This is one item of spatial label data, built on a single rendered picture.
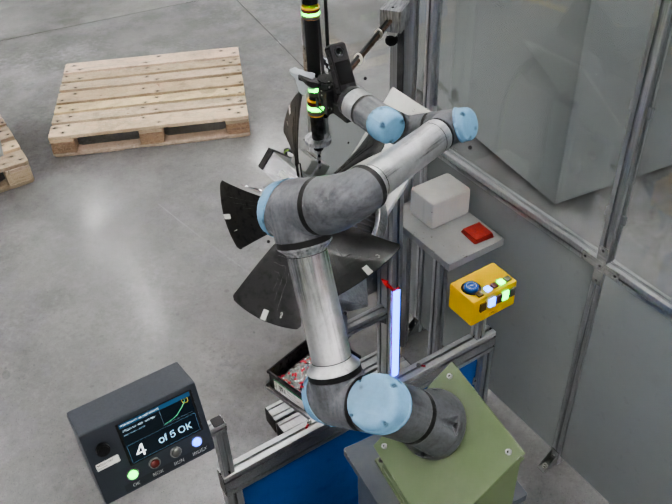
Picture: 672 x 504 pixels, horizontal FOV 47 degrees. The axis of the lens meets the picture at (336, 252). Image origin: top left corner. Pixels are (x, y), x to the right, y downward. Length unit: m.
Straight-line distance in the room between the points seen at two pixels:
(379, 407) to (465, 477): 0.25
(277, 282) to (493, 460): 0.93
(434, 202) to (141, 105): 2.90
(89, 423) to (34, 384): 1.92
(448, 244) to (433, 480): 1.13
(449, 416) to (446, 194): 1.20
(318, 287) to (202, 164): 3.22
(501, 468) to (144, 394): 0.76
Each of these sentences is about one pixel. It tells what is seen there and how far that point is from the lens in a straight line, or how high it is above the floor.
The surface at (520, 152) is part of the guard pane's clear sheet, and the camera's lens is 2.57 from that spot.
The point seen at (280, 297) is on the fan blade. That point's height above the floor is 0.98.
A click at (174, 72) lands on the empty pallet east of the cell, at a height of 0.14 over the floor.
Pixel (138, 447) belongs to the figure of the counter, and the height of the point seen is 1.17.
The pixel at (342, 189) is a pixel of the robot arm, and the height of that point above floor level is 1.69.
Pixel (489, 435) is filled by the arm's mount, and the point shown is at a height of 1.22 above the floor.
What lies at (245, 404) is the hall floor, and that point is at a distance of 3.31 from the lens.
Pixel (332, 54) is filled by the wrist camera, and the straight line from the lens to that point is 1.85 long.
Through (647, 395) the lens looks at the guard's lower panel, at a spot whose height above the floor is 0.64.
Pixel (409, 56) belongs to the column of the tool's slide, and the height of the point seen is 1.38.
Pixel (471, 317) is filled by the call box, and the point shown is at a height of 1.02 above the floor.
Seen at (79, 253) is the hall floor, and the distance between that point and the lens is 4.25.
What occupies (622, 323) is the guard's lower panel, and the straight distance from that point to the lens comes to 2.52.
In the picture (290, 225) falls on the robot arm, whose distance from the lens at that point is 1.52.
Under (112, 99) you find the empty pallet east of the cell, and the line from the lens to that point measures 5.33.
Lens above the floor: 2.53
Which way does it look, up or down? 40 degrees down
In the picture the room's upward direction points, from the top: 3 degrees counter-clockwise
